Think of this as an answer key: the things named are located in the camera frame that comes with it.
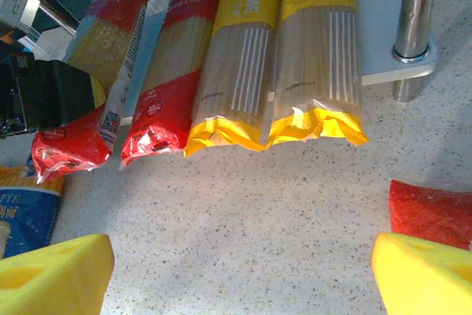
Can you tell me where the red spaghetti bag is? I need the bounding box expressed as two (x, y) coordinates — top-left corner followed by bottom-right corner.
(30, 0), (155, 184)
(119, 0), (225, 171)

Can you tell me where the yellow spaghetti bag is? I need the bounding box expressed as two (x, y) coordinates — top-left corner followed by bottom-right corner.
(265, 0), (369, 150)
(182, 0), (284, 158)

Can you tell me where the wide red pasta bag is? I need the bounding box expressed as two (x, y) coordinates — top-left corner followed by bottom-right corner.
(388, 179), (472, 252)

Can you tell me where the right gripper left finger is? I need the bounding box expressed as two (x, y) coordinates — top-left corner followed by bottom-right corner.
(0, 232), (115, 315)

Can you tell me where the blue and yellow pasta bag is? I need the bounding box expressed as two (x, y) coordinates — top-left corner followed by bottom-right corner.
(0, 165), (66, 260)

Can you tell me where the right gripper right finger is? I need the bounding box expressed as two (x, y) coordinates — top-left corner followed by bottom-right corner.
(370, 232), (472, 315)

